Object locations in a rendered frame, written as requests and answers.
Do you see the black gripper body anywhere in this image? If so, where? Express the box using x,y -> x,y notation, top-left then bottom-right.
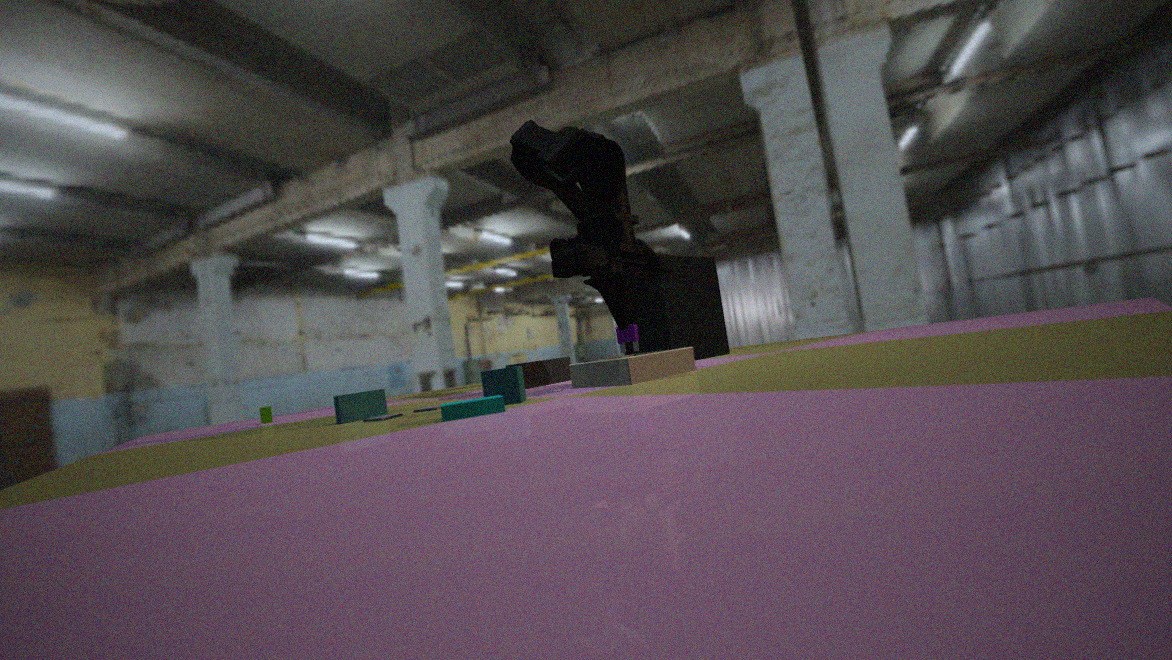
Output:
551,206 -> 674,278

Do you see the teal rectangular block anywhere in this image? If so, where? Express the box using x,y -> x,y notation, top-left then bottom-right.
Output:
440,395 -> 505,422

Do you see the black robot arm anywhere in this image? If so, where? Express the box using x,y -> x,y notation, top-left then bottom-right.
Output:
510,120 -> 631,260

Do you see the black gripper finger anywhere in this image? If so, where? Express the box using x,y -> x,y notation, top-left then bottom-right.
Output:
628,272 -> 653,325
582,271 -> 631,329

